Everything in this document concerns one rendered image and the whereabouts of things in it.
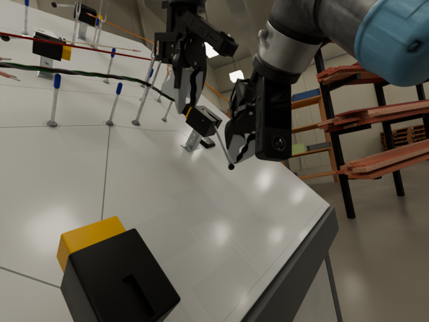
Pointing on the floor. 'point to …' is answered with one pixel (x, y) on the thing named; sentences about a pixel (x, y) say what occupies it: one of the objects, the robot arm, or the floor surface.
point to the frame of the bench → (333, 288)
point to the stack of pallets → (404, 135)
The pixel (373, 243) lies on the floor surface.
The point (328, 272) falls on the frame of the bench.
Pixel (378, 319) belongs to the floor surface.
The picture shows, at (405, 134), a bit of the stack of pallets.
